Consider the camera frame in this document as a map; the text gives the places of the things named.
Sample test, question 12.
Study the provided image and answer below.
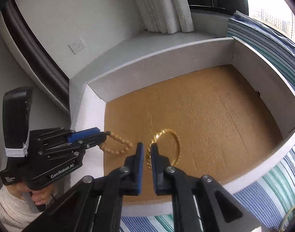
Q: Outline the white curtain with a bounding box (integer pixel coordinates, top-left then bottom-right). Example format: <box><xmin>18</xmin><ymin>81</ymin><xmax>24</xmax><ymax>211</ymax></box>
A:
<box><xmin>135</xmin><ymin>0</ymin><xmax>194</xmax><ymax>34</ymax></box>

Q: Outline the pale green jade bangle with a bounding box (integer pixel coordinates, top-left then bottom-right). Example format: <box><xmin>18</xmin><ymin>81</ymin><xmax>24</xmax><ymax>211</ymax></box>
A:
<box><xmin>280</xmin><ymin>205</ymin><xmax>295</xmax><ymax>229</ymax></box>

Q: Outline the white fuzzy sleeve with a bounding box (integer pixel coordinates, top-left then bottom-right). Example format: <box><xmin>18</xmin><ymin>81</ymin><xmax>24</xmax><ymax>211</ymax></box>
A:
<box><xmin>0</xmin><ymin>185</ymin><xmax>41</xmax><ymax>231</ymax></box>

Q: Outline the white wall socket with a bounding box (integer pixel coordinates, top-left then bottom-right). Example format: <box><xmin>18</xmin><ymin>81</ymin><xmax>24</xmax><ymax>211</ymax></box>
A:
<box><xmin>68</xmin><ymin>37</ymin><xmax>86</xmax><ymax>55</ymax></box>

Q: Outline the striped blue green bedsheet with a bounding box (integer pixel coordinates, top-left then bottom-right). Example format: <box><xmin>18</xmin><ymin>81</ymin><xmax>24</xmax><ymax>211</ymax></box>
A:
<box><xmin>119</xmin><ymin>10</ymin><xmax>295</xmax><ymax>232</ymax></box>

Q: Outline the white cardboard box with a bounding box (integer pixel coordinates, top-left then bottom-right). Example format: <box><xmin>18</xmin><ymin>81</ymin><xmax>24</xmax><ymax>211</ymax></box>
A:
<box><xmin>69</xmin><ymin>36</ymin><xmax>295</xmax><ymax>218</ymax></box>

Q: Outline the left hand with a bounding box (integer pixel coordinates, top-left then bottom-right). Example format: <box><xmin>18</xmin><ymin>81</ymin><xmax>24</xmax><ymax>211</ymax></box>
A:
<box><xmin>6</xmin><ymin>182</ymin><xmax>54</xmax><ymax>205</ymax></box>

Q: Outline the wooden bead bracelet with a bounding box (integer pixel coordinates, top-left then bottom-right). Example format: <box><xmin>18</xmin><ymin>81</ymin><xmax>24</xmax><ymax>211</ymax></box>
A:
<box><xmin>98</xmin><ymin>130</ymin><xmax>134</xmax><ymax>156</ymax></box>

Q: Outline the gold bangle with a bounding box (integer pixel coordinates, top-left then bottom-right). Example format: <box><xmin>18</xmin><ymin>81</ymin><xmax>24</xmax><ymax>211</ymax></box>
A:
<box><xmin>146</xmin><ymin>128</ymin><xmax>181</xmax><ymax>171</ymax></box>

